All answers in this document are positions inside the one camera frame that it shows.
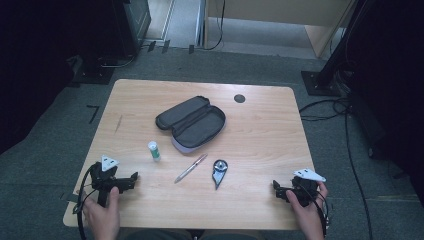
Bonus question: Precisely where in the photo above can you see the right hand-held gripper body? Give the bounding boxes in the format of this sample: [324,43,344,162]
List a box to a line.
[289,168,327,208]

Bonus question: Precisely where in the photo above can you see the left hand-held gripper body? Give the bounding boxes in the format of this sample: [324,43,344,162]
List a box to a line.
[90,154,123,208]

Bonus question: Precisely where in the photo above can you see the white green glue stick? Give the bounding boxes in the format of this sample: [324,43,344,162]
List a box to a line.
[147,140,162,162]

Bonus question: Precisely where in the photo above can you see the silver pink pen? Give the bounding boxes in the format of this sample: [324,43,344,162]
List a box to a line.
[174,153,209,184]

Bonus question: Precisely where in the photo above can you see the small metal clip tool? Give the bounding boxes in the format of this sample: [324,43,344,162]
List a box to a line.
[211,159,229,191]

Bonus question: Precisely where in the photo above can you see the black zip pencil case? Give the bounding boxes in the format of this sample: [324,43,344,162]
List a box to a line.
[154,95,227,154]

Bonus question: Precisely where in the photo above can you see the person's right hand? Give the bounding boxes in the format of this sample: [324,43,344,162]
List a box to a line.
[285,182,329,234]

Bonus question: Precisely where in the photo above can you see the person's left hand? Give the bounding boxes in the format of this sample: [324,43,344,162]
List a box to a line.
[83,186,120,234]

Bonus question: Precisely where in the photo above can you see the grey floor tape strip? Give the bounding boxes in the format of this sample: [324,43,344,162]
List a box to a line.
[59,191,81,204]

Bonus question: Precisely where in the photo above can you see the black angled floor tape mark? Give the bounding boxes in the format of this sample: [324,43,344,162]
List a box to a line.
[86,104,101,125]

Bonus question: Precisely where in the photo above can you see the black stand with base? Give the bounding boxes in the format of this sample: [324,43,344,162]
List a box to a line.
[300,0,369,98]

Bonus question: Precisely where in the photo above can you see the black cabinet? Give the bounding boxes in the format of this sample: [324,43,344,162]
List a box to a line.
[112,0,152,60]

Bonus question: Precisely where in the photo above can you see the light wooden furniture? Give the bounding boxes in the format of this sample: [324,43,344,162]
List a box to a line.
[203,0,355,59]

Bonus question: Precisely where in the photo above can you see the right hand-held gripper cable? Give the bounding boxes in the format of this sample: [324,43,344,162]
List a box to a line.
[308,186,332,238]

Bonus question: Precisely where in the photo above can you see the hand-held gripper cable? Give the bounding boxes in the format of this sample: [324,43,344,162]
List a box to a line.
[76,163,101,240]
[308,186,332,238]

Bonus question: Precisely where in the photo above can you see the left hand-held gripper cable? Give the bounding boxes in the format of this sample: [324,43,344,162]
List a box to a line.
[76,163,101,240]

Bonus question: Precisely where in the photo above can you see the black floor cables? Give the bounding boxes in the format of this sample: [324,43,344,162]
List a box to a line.
[298,95,375,240]

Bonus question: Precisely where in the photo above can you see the black stand base plate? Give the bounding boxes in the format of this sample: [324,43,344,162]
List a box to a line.
[70,54,116,86]

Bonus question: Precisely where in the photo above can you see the black hanging cable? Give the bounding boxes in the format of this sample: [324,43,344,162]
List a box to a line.
[203,0,227,52]

